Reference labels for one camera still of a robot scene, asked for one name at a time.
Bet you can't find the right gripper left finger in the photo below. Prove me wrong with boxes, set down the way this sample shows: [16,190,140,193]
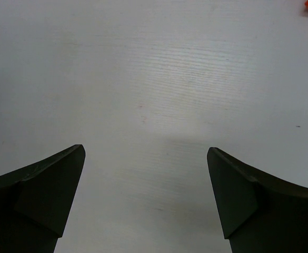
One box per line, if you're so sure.
[0,144,85,253]

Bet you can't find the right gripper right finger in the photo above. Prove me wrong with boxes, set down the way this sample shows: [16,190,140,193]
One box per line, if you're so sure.
[207,147,308,252]

